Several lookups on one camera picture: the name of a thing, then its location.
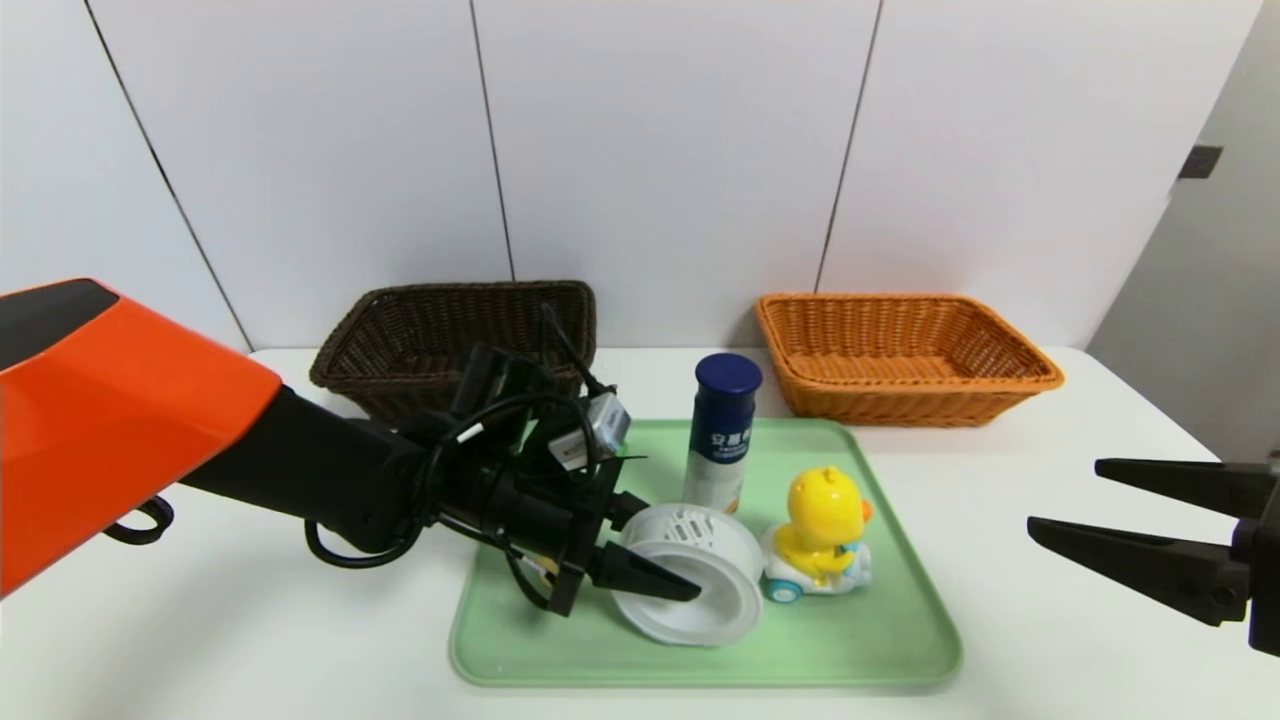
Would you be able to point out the blue white drink bottle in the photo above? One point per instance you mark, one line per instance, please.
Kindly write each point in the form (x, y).
(722, 430)

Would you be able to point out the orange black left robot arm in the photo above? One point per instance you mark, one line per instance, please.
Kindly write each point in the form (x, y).
(100, 420)

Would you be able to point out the orange wicker basket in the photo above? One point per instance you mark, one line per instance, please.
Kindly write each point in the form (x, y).
(900, 395)

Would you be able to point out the white round plastic container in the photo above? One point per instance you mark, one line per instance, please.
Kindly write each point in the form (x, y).
(705, 575)

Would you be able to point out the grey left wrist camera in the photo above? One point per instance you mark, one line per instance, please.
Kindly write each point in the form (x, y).
(600, 425)

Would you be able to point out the yellow duck scooter toy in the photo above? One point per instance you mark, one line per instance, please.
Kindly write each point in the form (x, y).
(822, 520)

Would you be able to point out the black wall fixture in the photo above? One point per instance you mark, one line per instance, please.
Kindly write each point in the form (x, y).
(1199, 162)

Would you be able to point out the light green plastic tray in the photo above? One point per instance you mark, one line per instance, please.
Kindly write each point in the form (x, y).
(880, 630)

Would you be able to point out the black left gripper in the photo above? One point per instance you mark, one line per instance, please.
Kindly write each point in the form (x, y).
(588, 533)

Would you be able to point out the dark brown wicker basket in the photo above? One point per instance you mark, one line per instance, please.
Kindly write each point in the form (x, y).
(420, 340)

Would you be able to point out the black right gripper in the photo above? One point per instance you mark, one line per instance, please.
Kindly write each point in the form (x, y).
(1262, 560)

